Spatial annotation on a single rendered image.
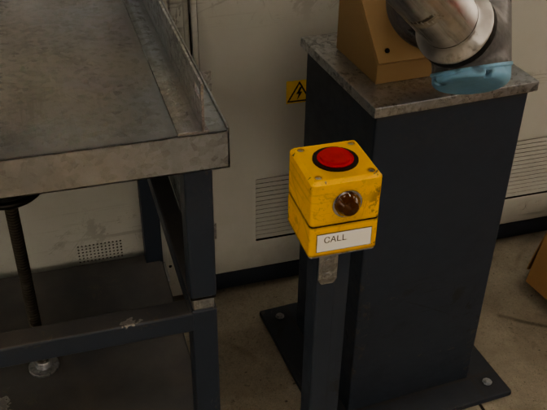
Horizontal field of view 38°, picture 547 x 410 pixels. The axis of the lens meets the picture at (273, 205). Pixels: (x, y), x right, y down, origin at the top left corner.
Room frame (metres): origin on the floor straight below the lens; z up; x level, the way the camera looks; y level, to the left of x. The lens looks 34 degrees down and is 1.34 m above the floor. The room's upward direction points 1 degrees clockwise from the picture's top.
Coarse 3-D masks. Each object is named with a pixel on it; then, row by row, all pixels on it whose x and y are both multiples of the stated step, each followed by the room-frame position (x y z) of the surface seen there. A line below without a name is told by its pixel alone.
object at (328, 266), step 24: (312, 264) 0.73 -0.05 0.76; (336, 264) 0.71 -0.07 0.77; (312, 288) 0.72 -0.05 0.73; (336, 288) 0.72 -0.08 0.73; (312, 312) 0.72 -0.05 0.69; (336, 312) 0.72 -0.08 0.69; (312, 336) 0.71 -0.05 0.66; (336, 336) 0.72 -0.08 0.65; (312, 360) 0.71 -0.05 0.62; (336, 360) 0.72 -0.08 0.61; (312, 384) 0.71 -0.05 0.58; (336, 384) 0.72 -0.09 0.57; (312, 408) 0.71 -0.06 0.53; (336, 408) 0.72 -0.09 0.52
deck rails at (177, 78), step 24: (144, 0) 1.32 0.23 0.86; (144, 24) 1.24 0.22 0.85; (168, 24) 1.09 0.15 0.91; (144, 48) 1.14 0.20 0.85; (168, 48) 1.10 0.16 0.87; (168, 72) 1.05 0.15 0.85; (192, 72) 0.93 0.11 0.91; (168, 96) 0.98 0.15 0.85; (192, 96) 0.94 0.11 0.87; (192, 120) 0.91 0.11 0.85
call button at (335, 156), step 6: (324, 150) 0.74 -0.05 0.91; (330, 150) 0.74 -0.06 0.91; (336, 150) 0.74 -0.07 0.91; (342, 150) 0.74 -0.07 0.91; (318, 156) 0.73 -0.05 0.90; (324, 156) 0.73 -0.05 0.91; (330, 156) 0.73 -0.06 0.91; (336, 156) 0.73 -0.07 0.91; (342, 156) 0.73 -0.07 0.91; (348, 156) 0.73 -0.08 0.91; (324, 162) 0.72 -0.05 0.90; (330, 162) 0.72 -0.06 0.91; (336, 162) 0.72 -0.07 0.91; (342, 162) 0.72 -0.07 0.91; (348, 162) 0.72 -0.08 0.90
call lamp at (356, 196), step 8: (344, 192) 0.69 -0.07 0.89; (352, 192) 0.69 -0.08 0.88; (336, 200) 0.69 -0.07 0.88; (344, 200) 0.68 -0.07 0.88; (352, 200) 0.68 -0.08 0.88; (360, 200) 0.69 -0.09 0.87; (336, 208) 0.68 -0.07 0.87; (344, 208) 0.68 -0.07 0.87; (352, 208) 0.68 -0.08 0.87; (344, 216) 0.69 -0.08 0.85
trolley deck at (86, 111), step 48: (0, 0) 1.35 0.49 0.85; (48, 0) 1.36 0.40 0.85; (96, 0) 1.36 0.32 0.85; (0, 48) 1.14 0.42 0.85; (48, 48) 1.14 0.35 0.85; (96, 48) 1.15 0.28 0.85; (0, 96) 0.98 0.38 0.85; (48, 96) 0.98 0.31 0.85; (96, 96) 0.98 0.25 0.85; (144, 96) 0.98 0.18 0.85; (0, 144) 0.85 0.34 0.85; (48, 144) 0.85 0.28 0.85; (96, 144) 0.85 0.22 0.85; (144, 144) 0.86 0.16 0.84; (192, 144) 0.88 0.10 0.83; (0, 192) 0.81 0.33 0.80; (48, 192) 0.82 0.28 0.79
